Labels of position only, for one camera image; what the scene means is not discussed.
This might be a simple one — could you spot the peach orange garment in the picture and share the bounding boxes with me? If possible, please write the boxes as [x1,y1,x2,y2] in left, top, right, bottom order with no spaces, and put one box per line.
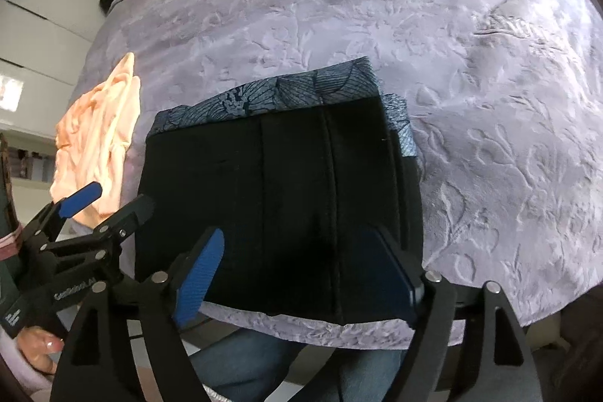
[50,52,141,229]

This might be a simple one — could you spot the lavender embossed bedspread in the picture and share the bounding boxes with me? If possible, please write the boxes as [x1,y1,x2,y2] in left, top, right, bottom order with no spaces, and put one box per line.
[76,0,602,324]

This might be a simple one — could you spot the dark navy pants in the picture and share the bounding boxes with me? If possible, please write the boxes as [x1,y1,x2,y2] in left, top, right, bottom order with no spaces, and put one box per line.
[135,57,422,324]

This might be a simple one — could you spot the person's blue jeans legs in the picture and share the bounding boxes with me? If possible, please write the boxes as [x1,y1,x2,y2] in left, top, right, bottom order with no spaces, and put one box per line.
[185,325,411,402]

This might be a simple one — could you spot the person's left hand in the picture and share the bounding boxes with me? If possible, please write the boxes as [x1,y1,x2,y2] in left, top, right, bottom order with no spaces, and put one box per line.
[16,327,64,376]

